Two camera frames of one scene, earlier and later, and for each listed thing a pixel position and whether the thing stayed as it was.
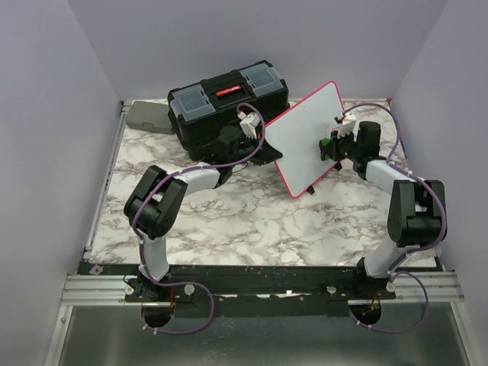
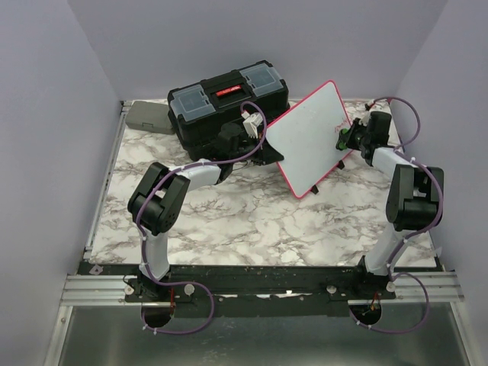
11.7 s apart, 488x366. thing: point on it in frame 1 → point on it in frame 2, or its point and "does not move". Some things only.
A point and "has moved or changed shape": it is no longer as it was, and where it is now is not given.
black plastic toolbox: [199, 113] does not move
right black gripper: [335, 142] → [354, 126]
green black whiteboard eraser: [325, 146] has moved or changed shape
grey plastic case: [150, 117] does not move
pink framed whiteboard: [298, 133] does not move
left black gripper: [267, 155] does not move
